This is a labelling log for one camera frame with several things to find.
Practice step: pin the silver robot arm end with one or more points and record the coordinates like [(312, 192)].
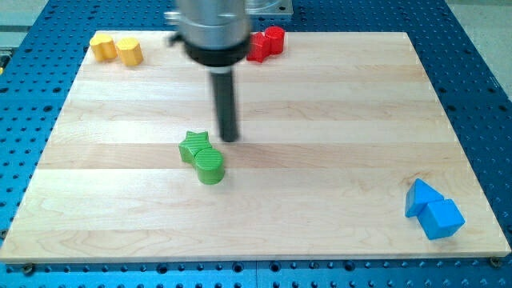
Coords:
[(215, 33)]

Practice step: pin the green cylinder block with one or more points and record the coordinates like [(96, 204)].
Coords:
[(209, 165)]

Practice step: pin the green star block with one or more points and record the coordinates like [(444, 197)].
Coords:
[(192, 144)]

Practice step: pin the black pusher rod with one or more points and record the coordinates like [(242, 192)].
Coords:
[(222, 80)]

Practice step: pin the wooden board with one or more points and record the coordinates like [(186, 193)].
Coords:
[(333, 133)]

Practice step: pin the red star block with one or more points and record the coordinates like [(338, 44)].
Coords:
[(259, 47)]

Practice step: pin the red cylinder block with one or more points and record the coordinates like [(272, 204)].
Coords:
[(276, 36)]

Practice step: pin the yellow hexagon block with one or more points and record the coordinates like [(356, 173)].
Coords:
[(129, 51)]

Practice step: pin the blue triangle block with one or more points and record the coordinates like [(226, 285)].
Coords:
[(418, 196)]

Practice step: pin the yellow heart block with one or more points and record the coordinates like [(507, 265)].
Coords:
[(103, 47)]

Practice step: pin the blue cube block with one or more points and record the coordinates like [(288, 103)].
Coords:
[(441, 219)]

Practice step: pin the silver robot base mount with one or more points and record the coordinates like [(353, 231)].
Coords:
[(269, 7)]

